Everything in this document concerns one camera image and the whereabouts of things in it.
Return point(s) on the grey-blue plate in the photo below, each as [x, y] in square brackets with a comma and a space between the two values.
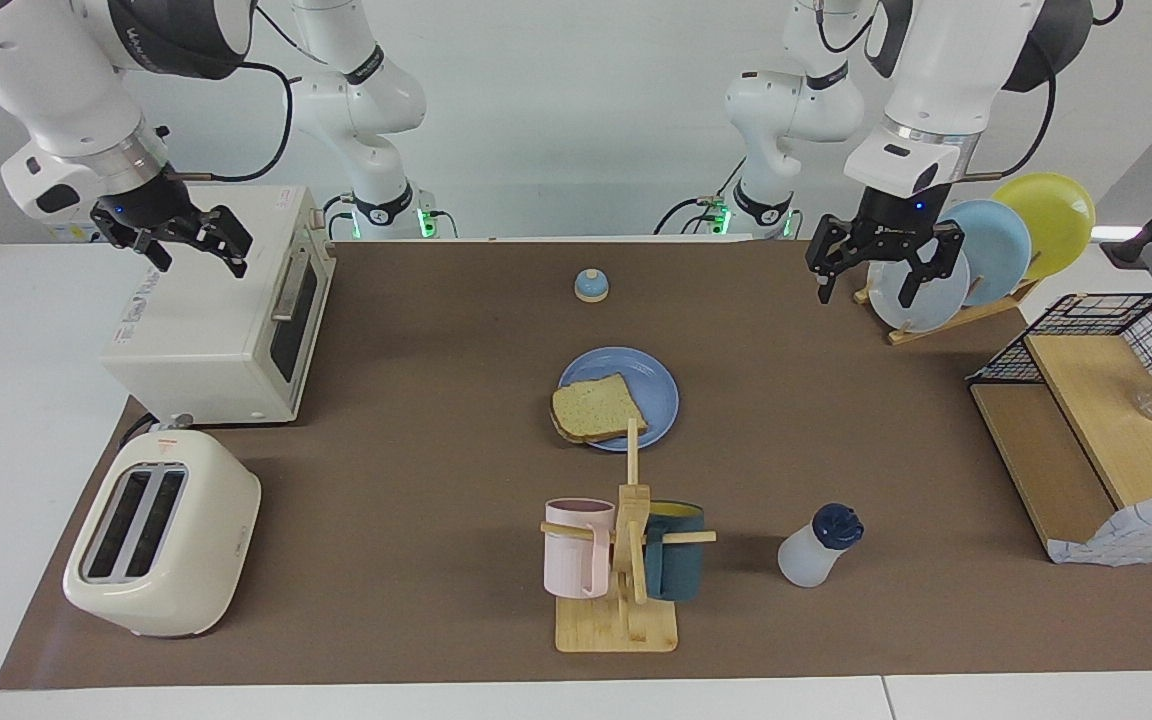
[881, 300]

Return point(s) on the white marble-pattern cloth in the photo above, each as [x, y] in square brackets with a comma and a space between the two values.
[1136, 535]

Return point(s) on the wooden mug tree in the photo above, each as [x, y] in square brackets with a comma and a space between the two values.
[616, 628]

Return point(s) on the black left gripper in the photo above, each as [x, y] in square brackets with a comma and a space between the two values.
[896, 225]

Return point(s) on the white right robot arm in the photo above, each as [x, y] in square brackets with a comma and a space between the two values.
[46, 80]

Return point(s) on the pink mug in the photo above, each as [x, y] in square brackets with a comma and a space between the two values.
[576, 560]

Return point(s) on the yellow plate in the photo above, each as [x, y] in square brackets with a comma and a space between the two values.
[1051, 215]

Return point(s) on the brown table mat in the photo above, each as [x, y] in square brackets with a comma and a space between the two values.
[386, 500]

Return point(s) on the cream two-slot toaster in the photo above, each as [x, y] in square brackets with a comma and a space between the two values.
[206, 540]

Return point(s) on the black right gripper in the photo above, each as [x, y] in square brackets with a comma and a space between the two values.
[141, 210]

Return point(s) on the dark green mug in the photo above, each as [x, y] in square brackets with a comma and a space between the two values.
[681, 570]

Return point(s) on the translucent bottle with blue cap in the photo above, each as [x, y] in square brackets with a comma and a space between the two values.
[806, 560]

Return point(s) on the light blue plate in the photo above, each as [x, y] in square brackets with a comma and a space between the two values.
[1001, 250]

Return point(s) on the white toaster oven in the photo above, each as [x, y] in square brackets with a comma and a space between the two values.
[206, 330]

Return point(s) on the blue round plate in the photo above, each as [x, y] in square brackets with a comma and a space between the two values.
[651, 385]

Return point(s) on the brown bread slice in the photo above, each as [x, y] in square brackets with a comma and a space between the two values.
[596, 408]

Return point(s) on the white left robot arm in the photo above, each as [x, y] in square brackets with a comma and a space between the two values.
[946, 70]

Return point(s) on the wooden plate rack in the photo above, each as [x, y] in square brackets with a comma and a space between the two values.
[946, 322]

